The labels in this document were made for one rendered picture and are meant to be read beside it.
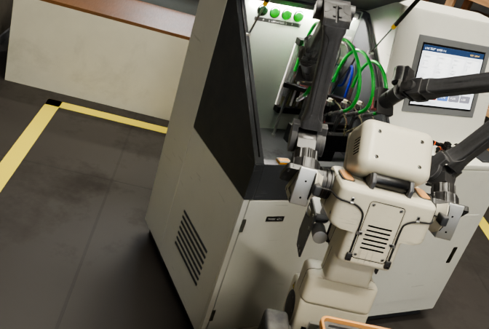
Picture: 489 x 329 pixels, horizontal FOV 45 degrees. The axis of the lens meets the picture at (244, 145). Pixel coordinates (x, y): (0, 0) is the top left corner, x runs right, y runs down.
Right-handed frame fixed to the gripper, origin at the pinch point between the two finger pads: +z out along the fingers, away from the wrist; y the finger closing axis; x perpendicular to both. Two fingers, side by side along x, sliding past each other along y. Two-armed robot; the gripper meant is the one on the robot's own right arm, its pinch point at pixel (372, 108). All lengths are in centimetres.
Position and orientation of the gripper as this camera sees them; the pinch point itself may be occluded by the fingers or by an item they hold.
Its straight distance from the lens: 225.7
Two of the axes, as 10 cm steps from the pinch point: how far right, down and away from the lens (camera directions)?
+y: 1.1, -9.5, 3.0
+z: -2.9, 2.6, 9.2
